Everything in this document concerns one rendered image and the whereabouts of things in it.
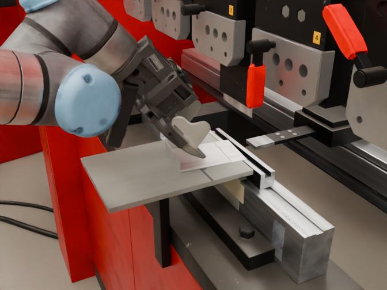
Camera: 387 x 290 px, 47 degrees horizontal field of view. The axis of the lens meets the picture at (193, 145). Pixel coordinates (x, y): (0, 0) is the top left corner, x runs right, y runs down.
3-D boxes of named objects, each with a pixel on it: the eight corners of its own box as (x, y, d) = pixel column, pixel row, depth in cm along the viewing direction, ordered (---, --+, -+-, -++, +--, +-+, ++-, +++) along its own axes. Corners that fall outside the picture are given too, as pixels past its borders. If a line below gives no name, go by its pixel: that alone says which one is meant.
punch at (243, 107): (219, 100, 85) (220, 52, 81) (228, 99, 86) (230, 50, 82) (247, 119, 77) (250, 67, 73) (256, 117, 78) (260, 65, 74)
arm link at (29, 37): (-8, 99, 49) (54, 26, 51) (-42, 76, 56) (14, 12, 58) (42, 136, 55) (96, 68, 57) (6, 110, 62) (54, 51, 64)
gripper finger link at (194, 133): (228, 148, 71) (190, 106, 68) (200, 169, 72) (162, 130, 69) (226, 140, 73) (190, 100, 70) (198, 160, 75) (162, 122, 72)
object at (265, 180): (206, 143, 93) (206, 130, 92) (218, 140, 95) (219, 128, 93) (260, 189, 78) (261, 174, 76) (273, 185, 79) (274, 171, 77)
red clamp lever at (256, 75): (242, 107, 64) (245, 39, 59) (265, 102, 65) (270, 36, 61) (249, 111, 62) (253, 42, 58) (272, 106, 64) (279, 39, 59)
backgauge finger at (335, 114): (234, 139, 92) (235, 117, 89) (330, 117, 102) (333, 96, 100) (268, 165, 82) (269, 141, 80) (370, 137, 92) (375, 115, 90)
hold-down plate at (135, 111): (95, 92, 148) (94, 84, 146) (110, 90, 150) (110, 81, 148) (124, 126, 124) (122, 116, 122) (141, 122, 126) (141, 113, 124)
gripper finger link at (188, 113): (217, 121, 78) (189, 95, 72) (192, 141, 80) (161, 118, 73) (211, 109, 80) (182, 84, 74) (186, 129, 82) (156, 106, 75)
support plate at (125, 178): (80, 162, 82) (80, 157, 82) (205, 134, 92) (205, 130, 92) (109, 214, 68) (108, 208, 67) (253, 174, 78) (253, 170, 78)
